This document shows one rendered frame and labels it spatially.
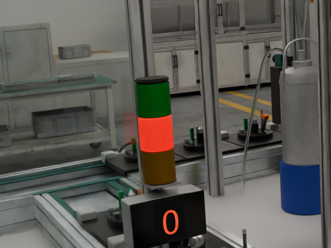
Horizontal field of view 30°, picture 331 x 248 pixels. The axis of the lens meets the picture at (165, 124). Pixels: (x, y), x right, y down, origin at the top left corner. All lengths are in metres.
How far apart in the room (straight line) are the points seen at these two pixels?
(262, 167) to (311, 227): 0.55
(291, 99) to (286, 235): 0.40
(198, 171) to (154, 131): 1.31
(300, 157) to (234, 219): 0.27
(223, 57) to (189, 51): 0.60
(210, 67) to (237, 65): 8.24
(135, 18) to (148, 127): 0.16
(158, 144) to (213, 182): 1.22
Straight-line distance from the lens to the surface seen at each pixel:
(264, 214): 1.94
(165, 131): 0.89
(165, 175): 0.91
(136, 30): 0.91
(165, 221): 0.92
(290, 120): 1.87
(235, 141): 2.43
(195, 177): 2.19
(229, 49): 10.21
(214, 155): 2.09
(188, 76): 9.99
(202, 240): 1.42
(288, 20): 2.20
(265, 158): 2.33
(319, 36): 1.18
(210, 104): 2.05
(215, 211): 1.98
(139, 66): 0.91
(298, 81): 1.84
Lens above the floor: 1.52
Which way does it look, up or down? 11 degrees down
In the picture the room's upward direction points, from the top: 4 degrees counter-clockwise
